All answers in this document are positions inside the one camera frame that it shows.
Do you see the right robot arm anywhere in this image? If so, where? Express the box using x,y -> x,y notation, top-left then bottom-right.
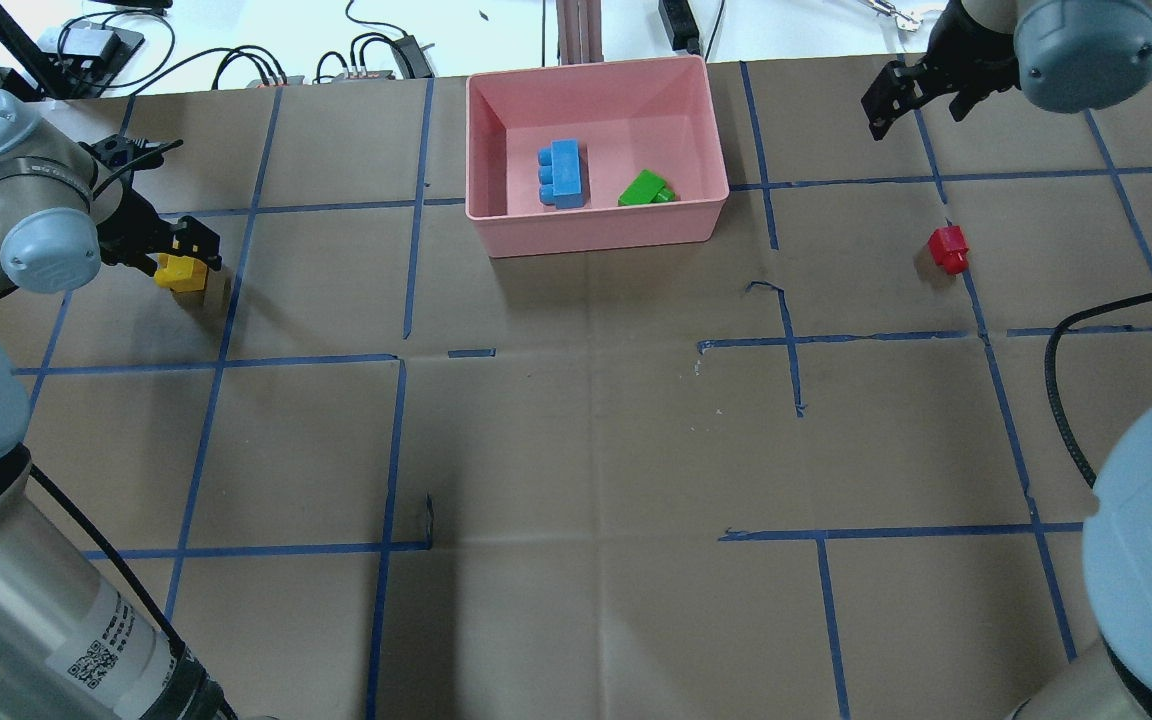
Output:
861,1 -> 1152,719

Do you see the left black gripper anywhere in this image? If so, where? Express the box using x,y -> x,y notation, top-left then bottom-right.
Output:
96,190 -> 223,273

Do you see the green toy block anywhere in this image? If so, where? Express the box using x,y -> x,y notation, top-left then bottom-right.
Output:
617,169 -> 679,209

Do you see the black braided cable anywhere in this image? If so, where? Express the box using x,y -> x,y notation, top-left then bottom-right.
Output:
1043,272 -> 1152,491

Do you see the black power adapter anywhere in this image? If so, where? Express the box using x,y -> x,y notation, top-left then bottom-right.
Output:
391,35 -> 435,79

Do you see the blue toy block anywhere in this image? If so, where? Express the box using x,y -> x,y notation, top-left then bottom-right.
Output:
538,138 -> 588,210

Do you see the aluminium frame post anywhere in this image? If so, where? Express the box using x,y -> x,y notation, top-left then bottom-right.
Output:
556,0 -> 604,65

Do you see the red toy block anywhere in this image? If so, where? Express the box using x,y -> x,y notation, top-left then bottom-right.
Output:
927,223 -> 970,275

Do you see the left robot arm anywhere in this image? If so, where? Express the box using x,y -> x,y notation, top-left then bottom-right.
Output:
0,88 -> 236,719

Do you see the pink plastic box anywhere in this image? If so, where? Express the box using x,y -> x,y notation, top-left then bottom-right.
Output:
465,55 -> 730,259

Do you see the yellow toy block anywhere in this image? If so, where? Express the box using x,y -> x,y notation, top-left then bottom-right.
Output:
154,252 -> 211,293

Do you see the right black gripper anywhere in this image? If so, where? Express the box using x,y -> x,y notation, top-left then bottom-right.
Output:
861,20 -> 1018,141

